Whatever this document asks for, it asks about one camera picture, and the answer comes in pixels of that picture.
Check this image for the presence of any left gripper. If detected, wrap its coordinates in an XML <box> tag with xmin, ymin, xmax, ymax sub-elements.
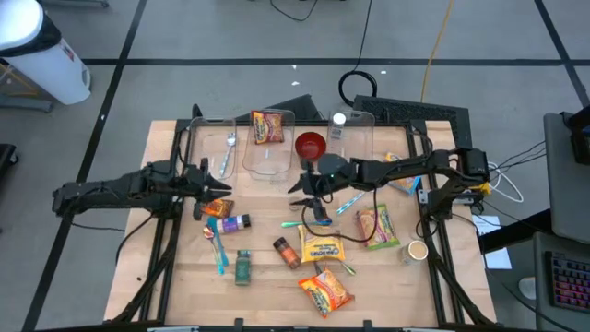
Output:
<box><xmin>177</xmin><ymin>157</ymin><xmax>233</xmax><ymax>221</ymax></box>

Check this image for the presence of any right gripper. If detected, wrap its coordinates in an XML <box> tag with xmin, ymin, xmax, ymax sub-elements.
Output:
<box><xmin>287</xmin><ymin>158</ymin><xmax>360</xmax><ymax>226</ymax></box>

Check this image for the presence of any dark brown snack pack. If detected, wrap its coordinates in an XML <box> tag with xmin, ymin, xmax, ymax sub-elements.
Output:
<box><xmin>198</xmin><ymin>197</ymin><xmax>236</xmax><ymax>220</ymax></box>

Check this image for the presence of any purple label spice jar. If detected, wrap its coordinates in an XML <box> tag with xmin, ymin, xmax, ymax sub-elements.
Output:
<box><xmin>215</xmin><ymin>213</ymin><xmax>253</xmax><ymax>235</ymax></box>

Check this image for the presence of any spoon with blue checked handle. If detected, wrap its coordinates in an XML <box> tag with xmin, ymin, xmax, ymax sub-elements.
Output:
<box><xmin>335</xmin><ymin>191</ymin><xmax>367</xmax><ymax>217</ymax></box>

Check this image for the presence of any silver metal spoon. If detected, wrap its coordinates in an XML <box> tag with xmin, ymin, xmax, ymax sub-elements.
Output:
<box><xmin>218</xmin><ymin>132</ymin><xmax>238</xmax><ymax>179</ymax></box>

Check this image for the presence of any red beef ramen pack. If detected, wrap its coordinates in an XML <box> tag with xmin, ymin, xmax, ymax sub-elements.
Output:
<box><xmin>250</xmin><ymin>110</ymin><xmax>285</xmax><ymax>146</ymax></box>

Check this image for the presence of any white cap bagel seasoning jar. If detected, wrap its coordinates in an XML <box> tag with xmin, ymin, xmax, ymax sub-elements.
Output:
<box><xmin>329</xmin><ymin>112</ymin><xmax>348</xmax><ymax>141</ymax></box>

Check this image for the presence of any blue ramen pack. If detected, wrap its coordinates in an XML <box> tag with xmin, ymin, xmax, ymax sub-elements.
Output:
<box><xmin>383</xmin><ymin>151</ymin><xmax>421</xmax><ymax>196</ymax></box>

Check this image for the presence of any green toothbrush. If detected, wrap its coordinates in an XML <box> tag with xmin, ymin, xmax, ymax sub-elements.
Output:
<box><xmin>280</xmin><ymin>217</ymin><xmax>333</xmax><ymax>230</ymax></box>

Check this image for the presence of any teal blue spoon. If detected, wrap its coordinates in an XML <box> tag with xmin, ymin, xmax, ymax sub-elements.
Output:
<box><xmin>206</xmin><ymin>216</ymin><xmax>230</xmax><ymax>268</ymax></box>

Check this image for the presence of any clear plastic bin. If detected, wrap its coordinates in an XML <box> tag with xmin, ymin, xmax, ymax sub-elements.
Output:
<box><xmin>187</xmin><ymin>115</ymin><xmax>238</xmax><ymax>181</ymax></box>
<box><xmin>241</xmin><ymin>108</ymin><xmax>296</xmax><ymax>182</ymax></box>
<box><xmin>324</xmin><ymin>109</ymin><xmax>377</xmax><ymax>163</ymax></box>

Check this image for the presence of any iridescent rainbow spoon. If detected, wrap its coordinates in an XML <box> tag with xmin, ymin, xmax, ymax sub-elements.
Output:
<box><xmin>202</xmin><ymin>225</ymin><xmax>226</xmax><ymax>277</ymax></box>

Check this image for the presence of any red and black bowl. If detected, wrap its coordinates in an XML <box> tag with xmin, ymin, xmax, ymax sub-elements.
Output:
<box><xmin>294</xmin><ymin>131</ymin><xmax>327</xmax><ymax>162</ymax></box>

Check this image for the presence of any yellow ramen noodle pack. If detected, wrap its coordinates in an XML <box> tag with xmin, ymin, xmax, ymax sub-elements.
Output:
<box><xmin>297</xmin><ymin>224</ymin><xmax>347</xmax><ymax>265</ymax></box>

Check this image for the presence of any orange label spice jar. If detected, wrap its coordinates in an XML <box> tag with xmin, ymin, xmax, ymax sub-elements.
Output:
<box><xmin>272</xmin><ymin>236</ymin><xmax>302</xmax><ymax>270</ymax></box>

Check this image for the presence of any green oregano spice jar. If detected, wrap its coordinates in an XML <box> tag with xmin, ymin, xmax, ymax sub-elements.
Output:
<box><xmin>234</xmin><ymin>249</ymin><xmax>253</xmax><ymax>287</ymax></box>

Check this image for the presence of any black triangular panel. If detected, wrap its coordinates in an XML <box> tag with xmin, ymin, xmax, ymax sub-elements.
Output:
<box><xmin>234</xmin><ymin>94</ymin><xmax>324</xmax><ymax>122</ymax></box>

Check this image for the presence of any orange chicken ramen pack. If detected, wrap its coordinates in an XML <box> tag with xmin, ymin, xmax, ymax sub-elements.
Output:
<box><xmin>297</xmin><ymin>268</ymin><xmax>356</xmax><ymax>319</ymax></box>

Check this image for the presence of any tan lidded can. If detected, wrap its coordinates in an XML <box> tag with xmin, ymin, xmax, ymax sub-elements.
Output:
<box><xmin>399</xmin><ymin>239</ymin><xmax>430</xmax><ymax>267</ymax></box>

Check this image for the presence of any black perforated panel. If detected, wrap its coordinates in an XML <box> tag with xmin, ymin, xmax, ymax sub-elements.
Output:
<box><xmin>352</xmin><ymin>94</ymin><xmax>474</xmax><ymax>148</ymax></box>

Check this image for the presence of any white paper sheet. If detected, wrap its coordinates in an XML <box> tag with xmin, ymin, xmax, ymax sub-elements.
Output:
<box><xmin>472</xmin><ymin>214</ymin><xmax>513</xmax><ymax>271</ymax></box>

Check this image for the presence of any white trash can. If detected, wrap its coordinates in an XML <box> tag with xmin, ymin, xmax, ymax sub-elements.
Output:
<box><xmin>0</xmin><ymin>0</ymin><xmax>92</xmax><ymax>106</ymax></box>

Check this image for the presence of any grey desk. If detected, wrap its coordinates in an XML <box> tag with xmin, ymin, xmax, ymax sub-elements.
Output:
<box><xmin>532</xmin><ymin>230</ymin><xmax>590</xmax><ymax>332</ymax></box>

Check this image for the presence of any grey flat panel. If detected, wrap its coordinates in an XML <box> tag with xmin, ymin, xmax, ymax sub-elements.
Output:
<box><xmin>542</xmin><ymin>112</ymin><xmax>590</xmax><ymax>244</ymax></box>

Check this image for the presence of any black computer keyboard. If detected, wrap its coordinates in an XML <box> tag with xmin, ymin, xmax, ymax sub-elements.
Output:
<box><xmin>546</xmin><ymin>251</ymin><xmax>590</xmax><ymax>314</ymax></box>

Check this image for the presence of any black device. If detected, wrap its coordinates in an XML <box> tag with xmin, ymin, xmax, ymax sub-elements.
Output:
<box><xmin>569</xmin><ymin>105</ymin><xmax>590</xmax><ymax>167</ymax></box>

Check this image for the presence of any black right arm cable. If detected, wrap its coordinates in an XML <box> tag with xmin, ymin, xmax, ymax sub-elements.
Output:
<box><xmin>301</xmin><ymin>184</ymin><xmax>379</xmax><ymax>244</ymax></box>

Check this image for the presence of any black coiled cable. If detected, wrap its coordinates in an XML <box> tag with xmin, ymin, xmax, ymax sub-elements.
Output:
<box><xmin>337</xmin><ymin>0</ymin><xmax>379</xmax><ymax>108</ymax></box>

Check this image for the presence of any black aluminium table frame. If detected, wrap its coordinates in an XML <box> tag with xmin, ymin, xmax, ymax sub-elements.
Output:
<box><xmin>110</xmin><ymin>103</ymin><xmax>497</xmax><ymax>332</ymax></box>

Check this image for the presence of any black looped floor cable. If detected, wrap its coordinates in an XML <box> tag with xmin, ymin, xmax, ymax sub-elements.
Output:
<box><xmin>269</xmin><ymin>0</ymin><xmax>319</xmax><ymax>23</ymax></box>

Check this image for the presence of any white cable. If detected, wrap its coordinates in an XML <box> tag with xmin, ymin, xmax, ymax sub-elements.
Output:
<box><xmin>486</xmin><ymin>160</ymin><xmax>525</xmax><ymax>204</ymax></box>

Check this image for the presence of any yellow hanging cable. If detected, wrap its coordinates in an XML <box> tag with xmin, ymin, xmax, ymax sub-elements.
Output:
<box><xmin>419</xmin><ymin>0</ymin><xmax>456</xmax><ymax>103</ymax></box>

